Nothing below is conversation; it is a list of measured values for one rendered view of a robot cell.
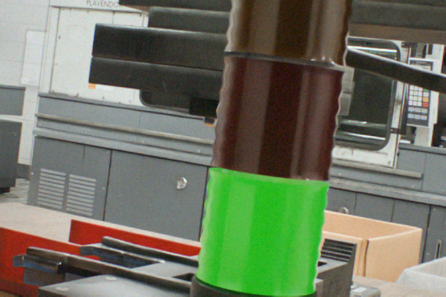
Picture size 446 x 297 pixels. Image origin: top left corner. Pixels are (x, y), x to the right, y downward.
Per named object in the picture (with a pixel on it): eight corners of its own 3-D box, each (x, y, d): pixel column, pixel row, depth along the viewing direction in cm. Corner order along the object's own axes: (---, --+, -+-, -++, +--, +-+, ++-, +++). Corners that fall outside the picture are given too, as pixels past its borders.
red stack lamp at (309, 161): (242, 162, 30) (255, 64, 30) (347, 179, 29) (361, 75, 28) (187, 162, 27) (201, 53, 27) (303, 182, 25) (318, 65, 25)
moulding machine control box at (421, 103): (397, 124, 498) (407, 56, 496) (410, 125, 517) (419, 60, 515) (429, 128, 488) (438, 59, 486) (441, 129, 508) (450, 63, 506)
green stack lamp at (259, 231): (229, 262, 31) (241, 166, 30) (332, 285, 29) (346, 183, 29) (173, 276, 27) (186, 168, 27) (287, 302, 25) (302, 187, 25)
